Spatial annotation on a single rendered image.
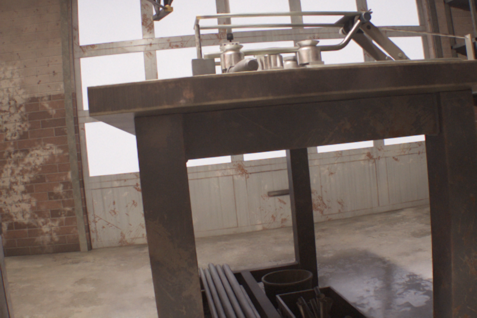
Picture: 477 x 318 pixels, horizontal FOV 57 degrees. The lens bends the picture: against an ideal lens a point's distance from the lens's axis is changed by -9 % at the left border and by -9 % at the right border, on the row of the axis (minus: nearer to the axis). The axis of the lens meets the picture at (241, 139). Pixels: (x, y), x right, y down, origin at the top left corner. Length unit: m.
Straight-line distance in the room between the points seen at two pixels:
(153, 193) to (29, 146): 3.37
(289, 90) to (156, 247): 0.34
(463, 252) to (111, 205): 3.43
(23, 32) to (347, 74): 3.72
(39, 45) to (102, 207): 1.47
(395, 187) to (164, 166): 3.88
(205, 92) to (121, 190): 3.41
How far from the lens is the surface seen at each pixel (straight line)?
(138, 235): 4.13
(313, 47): 1.00
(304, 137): 0.85
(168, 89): 0.70
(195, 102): 0.70
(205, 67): 1.04
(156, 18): 1.33
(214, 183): 4.08
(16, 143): 4.17
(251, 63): 0.75
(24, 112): 4.16
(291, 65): 1.16
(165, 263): 0.82
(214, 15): 1.03
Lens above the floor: 0.78
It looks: level
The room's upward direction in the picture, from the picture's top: 6 degrees counter-clockwise
